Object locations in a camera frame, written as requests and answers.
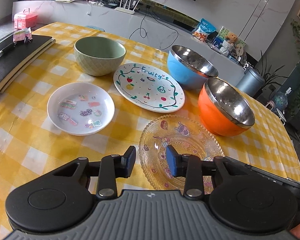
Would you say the clear glass patterned plate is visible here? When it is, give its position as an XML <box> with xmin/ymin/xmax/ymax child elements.
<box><xmin>139</xmin><ymin>115</ymin><xmax>224</xmax><ymax>191</ymax></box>

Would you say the orange steel bowl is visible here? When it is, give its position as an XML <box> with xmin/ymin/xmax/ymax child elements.
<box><xmin>198</xmin><ymin>77</ymin><xmax>255</xmax><ymax>137</ymax></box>

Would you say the white sticker plate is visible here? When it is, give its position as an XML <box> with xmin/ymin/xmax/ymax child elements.
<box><xmin>47</xmin><ymin>82</ymin><xmax>115</xmax><ymax>136</ymax></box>

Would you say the white Fruity painted plate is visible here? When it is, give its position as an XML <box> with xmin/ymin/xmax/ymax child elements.
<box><xmin>113</xmin><ymin>63</ymin><xmax>185</xmax><ymax>113</ymax></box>

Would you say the blue steel bowl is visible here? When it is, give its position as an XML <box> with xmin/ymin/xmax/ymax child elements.
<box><xmin>167</xmin><ymin>45</ymin><xmax>218</xmax><ymax>90</ymax></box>

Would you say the green ceramic bowl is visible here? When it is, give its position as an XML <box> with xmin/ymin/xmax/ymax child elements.
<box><xmin>74</xmin><ymin>36</ymin><xmax>127</xmax><ymax>76</ymax></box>

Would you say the pink small heater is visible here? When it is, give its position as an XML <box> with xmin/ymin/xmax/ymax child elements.
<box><xmin>266</xmin><ymin>100</ymin><xmax>276</xmax><ymax>112</ymax></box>

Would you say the blue water bottle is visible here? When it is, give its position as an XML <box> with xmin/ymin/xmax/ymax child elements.
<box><xmin>273</xmin><ymin>87</ymin><xmax>292</xmax><ymax>111</ymax></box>

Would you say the grey trash bin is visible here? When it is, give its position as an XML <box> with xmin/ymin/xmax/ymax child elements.
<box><xmin>236</xmin><ymin>68</ymin><xmax>265</xmax><ymax>97</ymax></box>

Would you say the green potted plant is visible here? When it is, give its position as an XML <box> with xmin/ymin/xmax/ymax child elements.
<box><xmin>254</xmin><ymin>51</ymin><xmax>288</xmax><ymax>99</ymax></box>

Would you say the teddy bear toy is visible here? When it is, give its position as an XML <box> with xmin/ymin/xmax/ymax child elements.
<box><xmin>224</xmin><ymin>32</ymin><xmax>238</xmax><ymax>45</ymax></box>

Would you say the blue snack bag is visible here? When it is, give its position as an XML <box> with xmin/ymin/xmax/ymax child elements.
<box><xmin>192</xmin><ymin>18</ymin><xmax>216</xmax><ymax>42</ymax></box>

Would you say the black notebook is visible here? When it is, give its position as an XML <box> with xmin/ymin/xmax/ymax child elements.
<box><xmin>0</xmin><ymin>35</ymin><xmax>55</xmax><ymax>91</ymax></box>

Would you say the white wifi router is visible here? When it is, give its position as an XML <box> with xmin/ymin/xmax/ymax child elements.
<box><xmin>115</xmin><ymin>0</ymin><xmax>141</xmax><ymax>15</ymax></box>

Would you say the pink binder clip packet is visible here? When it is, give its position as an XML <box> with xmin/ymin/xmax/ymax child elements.
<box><xmin>13</xmin><ymin>28</ymin><xmax>32</xmax><ymax>43</ymax></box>

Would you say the black pen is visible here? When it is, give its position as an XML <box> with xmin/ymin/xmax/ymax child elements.
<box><xmin>0</xmin><ymin>42</ymin><xmax>16</xmax><ymax>58</ymax></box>

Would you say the pink storage box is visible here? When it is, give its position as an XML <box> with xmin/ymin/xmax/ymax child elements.
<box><xmin>13</xmin><ymin>8</ymin><xmax>38</xmax><ymax>29</ymax></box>

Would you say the black cable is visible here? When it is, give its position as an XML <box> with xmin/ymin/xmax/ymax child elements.
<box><xmin>128</xmin><ymin>6</ymin><xmax>179</xmax><ymax>52</ymax></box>

